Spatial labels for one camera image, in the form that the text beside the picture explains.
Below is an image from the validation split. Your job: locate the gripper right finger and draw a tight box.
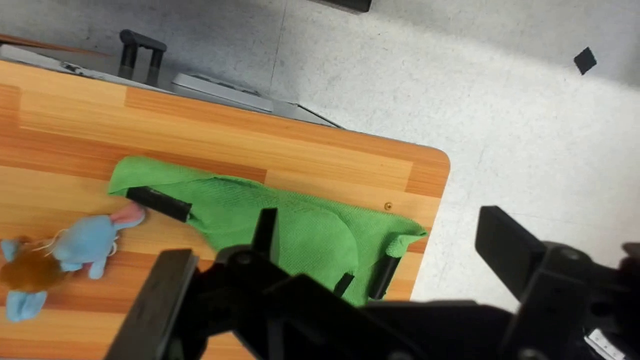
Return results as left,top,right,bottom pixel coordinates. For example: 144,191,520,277
474,205,640,360

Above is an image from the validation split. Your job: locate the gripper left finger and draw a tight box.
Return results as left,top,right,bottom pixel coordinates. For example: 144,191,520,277
104,207,321,360

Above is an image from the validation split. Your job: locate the green cloth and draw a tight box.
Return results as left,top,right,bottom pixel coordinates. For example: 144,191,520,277
107,155,428,307

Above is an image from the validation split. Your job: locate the blue and brown plush toy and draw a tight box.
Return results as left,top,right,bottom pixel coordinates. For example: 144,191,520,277
0,202,147,322

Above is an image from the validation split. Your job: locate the black cylinder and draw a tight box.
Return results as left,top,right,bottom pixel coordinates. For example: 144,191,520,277
369,254,402,301
125,186,193,224

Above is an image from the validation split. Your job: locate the black square floor marker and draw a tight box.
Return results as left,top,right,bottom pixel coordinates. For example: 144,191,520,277
573,46,598,76

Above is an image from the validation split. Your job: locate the black stand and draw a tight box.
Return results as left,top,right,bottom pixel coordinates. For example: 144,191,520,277
118,29,168,87

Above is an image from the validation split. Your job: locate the brown wooden stick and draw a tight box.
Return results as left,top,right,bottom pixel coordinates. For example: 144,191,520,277
0,33,112,58

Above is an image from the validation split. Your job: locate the black furniture foot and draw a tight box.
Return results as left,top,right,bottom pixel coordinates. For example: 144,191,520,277
307,0,373,14

